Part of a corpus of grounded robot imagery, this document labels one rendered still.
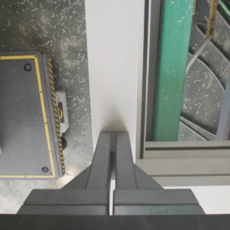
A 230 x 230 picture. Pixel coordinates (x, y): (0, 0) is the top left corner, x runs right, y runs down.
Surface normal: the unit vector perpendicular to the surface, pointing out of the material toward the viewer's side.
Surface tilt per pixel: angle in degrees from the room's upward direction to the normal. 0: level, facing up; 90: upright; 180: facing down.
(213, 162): 90
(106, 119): 0
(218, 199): 0
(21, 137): 0
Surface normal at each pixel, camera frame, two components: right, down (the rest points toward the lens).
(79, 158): -0.01, 0.29
